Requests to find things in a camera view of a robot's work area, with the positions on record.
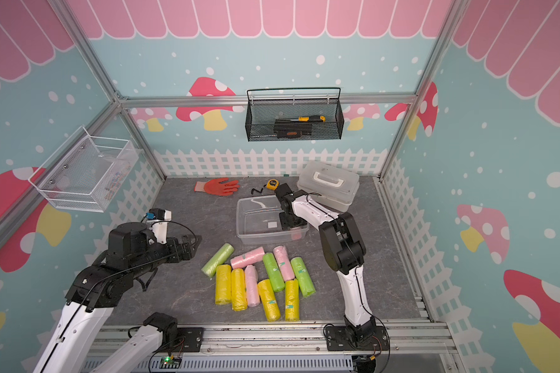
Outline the green circuit board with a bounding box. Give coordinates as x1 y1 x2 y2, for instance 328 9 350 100
158 356 182 369

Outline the yellow tape measure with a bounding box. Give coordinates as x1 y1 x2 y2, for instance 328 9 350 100
250 179 280 195

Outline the white wire basket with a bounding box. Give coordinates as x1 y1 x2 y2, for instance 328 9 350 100
28 127 139 213

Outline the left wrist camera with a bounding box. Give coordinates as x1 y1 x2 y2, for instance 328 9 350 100
146 208 172 244

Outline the black orange tool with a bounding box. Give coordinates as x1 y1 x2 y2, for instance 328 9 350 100
274 127 303 139

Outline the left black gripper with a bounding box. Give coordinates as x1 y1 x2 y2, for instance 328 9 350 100
131 235 202 278

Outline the black wire mesh basket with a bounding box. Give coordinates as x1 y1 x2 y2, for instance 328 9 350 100
245 87 345 141

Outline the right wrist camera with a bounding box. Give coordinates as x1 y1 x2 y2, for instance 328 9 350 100
275 183 293 201

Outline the yellow roll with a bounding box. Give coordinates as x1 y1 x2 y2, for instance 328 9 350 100
231 268 248 312
285 279 300 322
215 264 232 306
258 279 281 323

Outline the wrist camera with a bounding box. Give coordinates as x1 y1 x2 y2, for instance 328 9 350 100
275 183 293 201
146 208 172 244

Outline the clear plastic storage box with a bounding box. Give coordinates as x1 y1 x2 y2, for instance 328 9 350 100
236 195 309 246

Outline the yellow black screwdriver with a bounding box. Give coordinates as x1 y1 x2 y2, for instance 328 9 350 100
275 115 326 124

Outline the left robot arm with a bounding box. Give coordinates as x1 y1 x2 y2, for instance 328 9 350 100
34 221 202 372

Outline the pink roll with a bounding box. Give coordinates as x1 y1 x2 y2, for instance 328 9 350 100
244 264 261 308
272 246 295 282
230 246 265 269

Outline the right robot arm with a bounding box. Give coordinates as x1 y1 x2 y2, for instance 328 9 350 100
275 183 390 351

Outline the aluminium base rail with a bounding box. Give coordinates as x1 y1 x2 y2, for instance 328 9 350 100
88 321 463 373

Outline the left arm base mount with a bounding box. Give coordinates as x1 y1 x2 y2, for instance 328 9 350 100
142 312 205 354

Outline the green roll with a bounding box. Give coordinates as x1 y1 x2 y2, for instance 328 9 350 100
263 253 286 292
202 243 234 278
290 256 316 298

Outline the red work glove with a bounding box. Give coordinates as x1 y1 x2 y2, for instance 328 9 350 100
194 178 240 197

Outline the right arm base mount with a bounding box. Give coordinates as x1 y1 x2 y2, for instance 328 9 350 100
323 323 390 353

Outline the white lidded tool case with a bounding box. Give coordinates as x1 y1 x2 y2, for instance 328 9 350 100
297 161 359 212

